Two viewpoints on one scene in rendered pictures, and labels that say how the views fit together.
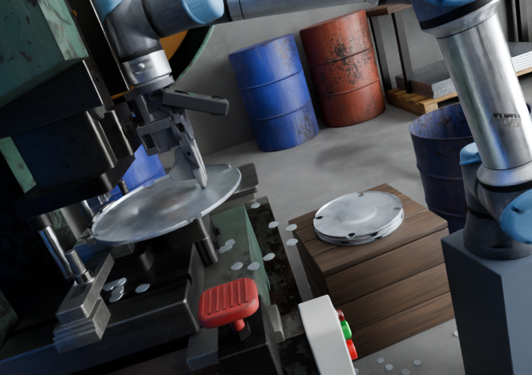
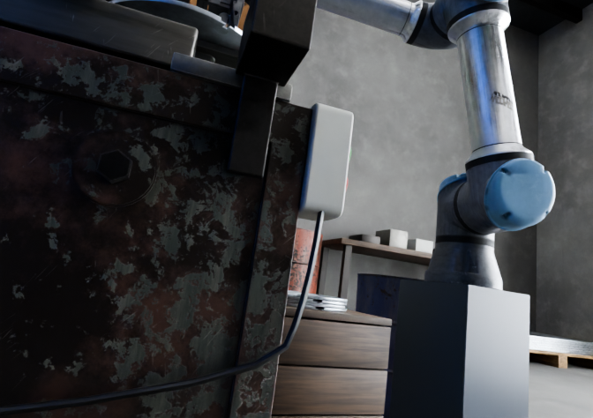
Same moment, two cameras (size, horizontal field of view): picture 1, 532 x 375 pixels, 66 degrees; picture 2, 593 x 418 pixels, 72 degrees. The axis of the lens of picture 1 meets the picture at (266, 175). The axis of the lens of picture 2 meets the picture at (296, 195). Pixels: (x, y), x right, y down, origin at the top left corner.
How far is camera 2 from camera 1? 64 cm
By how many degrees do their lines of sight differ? 36
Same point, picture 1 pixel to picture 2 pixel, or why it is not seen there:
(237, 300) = not seen: outside the picture
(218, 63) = not seen: hidden behind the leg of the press
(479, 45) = (491, 38)
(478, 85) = (486, 67)
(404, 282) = (331, 371)
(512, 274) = (478, 291)
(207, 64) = not seen: hidden behind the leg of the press
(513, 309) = (473, 339)
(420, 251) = (358, 339)
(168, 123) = not seen: outside the picture
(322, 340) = (330, 117)
